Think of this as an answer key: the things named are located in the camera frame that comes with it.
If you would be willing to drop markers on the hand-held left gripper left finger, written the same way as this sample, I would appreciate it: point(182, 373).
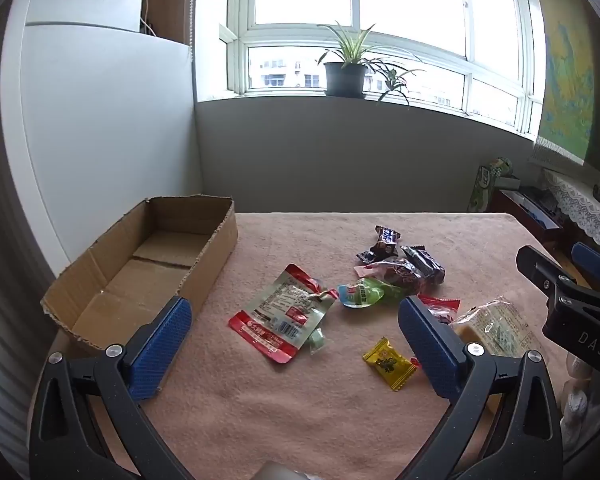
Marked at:
point(161, 347)

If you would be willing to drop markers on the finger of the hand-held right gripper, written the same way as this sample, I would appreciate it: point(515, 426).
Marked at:
point(537, 266)
point(594, 261)

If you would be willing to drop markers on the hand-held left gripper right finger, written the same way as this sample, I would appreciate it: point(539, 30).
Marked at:
point(430, 352)

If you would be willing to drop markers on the yellow candy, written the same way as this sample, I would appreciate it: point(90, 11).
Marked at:
point(390, 363)

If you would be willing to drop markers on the red candy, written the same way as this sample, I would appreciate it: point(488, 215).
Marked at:
point(442, 308)

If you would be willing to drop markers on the clear packet of crackers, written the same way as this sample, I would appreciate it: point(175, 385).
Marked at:
point(497, 327)

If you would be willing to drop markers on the cardboard box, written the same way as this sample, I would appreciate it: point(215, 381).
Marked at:
point(145, 270)

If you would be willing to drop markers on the dark red snack packet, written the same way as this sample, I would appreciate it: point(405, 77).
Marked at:
point(399, 273)

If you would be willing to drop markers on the green jelly snack packet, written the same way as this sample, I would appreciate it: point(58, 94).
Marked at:
point(367, 294)

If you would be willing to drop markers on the dark shiny wrapper bar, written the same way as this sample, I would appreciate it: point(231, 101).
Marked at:
point(424, 261)

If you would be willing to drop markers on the pale pink snack packet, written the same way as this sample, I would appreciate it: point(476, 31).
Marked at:
point(361, 270)

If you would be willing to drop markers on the small pale green candy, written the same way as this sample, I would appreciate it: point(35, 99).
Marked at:
point(316, 340)

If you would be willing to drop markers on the small black candy packet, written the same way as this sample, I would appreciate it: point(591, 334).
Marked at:
point(364, 257)

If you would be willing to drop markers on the brown chocolate bar blue lettering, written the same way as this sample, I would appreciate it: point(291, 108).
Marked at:
point(386, 241)

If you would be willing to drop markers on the red and clear snack packet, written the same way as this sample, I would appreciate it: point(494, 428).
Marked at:
point(280, 312)

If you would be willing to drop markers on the dark red wooden cabinet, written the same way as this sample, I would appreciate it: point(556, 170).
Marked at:
point(530, 215)

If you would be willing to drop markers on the white lace cloth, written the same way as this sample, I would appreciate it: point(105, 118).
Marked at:
point(577, 205)

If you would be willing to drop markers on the green printed carton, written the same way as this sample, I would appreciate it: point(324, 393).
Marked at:
point(485, 185)

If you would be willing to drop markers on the white cabinet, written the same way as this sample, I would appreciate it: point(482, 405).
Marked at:
point(95, 125)

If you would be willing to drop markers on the potted spider plant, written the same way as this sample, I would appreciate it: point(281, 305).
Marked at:
point(346, 75)

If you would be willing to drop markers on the white framed window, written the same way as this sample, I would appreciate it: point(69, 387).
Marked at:
point(380, 20)

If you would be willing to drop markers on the yellow and green wall map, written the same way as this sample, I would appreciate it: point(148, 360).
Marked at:
point(570, 70)

